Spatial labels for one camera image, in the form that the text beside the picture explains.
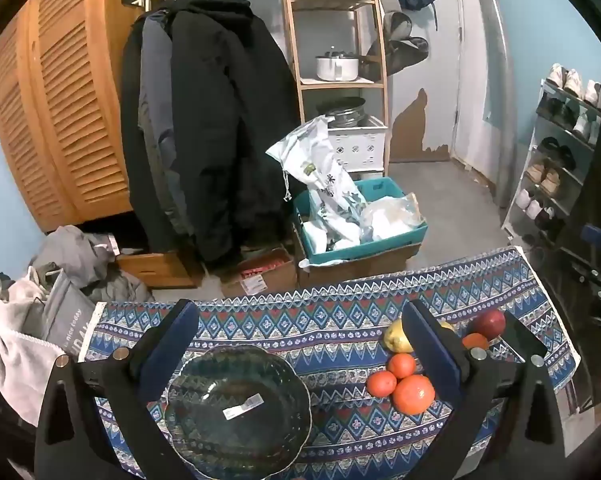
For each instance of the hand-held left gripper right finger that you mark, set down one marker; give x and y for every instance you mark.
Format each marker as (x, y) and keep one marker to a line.
(430, 350)

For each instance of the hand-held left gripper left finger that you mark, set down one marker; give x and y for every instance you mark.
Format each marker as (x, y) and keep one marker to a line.
(173, 340)

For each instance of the yellow pear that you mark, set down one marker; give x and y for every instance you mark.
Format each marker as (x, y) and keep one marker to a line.
(395, 337)

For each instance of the large orange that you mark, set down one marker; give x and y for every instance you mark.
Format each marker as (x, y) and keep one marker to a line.
(414, 394)

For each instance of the dark glass bowl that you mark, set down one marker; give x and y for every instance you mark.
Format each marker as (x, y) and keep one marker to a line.
(215, 385)

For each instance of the red apple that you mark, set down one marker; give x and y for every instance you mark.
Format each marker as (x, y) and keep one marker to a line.
(490, 322)

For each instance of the yellow-green mango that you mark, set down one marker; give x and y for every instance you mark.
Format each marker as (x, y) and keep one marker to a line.
(447, 326)

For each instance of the small tangerine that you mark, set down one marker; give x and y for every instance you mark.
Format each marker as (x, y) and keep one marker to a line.
(475, 341)
(381, 384)
(402, 365)

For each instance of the group of shoes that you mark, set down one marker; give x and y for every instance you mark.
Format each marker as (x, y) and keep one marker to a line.
(545, 180)

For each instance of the metal shoe rack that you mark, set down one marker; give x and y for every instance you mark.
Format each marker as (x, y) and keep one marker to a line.
(555, 152)

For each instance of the blue patterned tablecloth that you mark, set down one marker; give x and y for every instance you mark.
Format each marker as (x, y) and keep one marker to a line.
(330, 320)

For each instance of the large cardboard box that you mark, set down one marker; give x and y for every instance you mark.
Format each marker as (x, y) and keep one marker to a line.
(365, 265)

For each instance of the grey tote bag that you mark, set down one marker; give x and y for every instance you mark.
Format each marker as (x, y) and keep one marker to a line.
(65, 310)

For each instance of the teal plastic crate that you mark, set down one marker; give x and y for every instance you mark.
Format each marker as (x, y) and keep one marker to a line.
(375, 249)

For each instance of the cardboard box with red packets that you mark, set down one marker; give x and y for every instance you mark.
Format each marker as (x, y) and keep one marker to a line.
(275, 280)

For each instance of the grey clothes pile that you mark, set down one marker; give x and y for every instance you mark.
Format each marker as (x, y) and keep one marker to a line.
(75, 255)

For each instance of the clear plastic bag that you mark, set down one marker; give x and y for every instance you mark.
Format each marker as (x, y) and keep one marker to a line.
(395, 212)

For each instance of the white fleece towel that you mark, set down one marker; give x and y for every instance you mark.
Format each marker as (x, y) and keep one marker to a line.
(10, 340)

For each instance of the white door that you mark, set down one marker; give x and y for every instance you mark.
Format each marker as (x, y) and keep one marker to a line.
(475, 85)

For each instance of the dark cloth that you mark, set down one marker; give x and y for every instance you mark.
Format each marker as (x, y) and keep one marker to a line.
(0, 435)

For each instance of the black coat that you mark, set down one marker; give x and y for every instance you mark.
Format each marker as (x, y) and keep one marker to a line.
(220, 135)

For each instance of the white floral bag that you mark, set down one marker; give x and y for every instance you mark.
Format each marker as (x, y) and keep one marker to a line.
(320, 170)

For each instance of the white lattice basket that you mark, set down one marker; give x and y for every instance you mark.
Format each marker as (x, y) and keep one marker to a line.
(360, 147)

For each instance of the grey jacket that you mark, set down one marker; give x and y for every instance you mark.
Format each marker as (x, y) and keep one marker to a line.
(153, 110)

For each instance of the stacked metal pans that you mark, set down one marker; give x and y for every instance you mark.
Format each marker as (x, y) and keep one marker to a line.
(345, 115)

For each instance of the wooden louvered wardrobe door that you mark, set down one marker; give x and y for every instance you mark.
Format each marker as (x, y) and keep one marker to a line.
(65, 110)

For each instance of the grey hanging bag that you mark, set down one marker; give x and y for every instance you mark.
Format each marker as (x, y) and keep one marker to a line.
(400, 50)

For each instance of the wooden shelf unit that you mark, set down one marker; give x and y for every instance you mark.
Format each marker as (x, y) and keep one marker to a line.
(343, 84)

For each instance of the white pot with lid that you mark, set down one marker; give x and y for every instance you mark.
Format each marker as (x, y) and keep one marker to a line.
(335, 67)

